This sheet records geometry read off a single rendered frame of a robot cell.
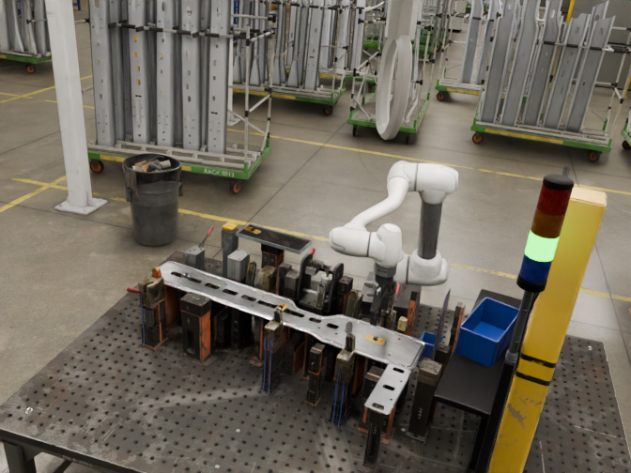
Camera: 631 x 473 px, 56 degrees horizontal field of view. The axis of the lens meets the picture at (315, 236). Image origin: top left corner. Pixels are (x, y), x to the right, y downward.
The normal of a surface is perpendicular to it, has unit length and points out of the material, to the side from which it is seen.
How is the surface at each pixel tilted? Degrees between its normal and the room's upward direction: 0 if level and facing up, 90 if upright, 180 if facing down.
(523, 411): 90
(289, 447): 0
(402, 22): 90
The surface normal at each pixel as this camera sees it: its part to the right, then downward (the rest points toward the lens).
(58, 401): 0.07, -0.89
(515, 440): -0.43, 0.37
